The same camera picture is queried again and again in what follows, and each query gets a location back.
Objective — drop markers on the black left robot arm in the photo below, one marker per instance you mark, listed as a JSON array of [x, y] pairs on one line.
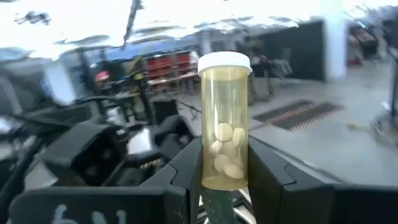
[[84, 149]]

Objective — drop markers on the white building column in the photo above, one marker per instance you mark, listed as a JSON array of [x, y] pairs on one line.
[[335, 46]]

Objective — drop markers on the red storage rack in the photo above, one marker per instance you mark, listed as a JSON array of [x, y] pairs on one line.
[[169, 67]]

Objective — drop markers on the black room partition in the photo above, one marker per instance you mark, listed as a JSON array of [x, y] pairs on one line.
[[298, 49]]

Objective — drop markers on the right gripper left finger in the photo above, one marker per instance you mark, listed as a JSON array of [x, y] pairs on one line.
[[186, 174]]

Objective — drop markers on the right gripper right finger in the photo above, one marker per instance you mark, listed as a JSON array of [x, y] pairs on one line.
[[280, 193]]

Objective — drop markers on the large yellow vial white tablets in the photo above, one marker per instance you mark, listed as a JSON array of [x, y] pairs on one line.
[[224, 109]]

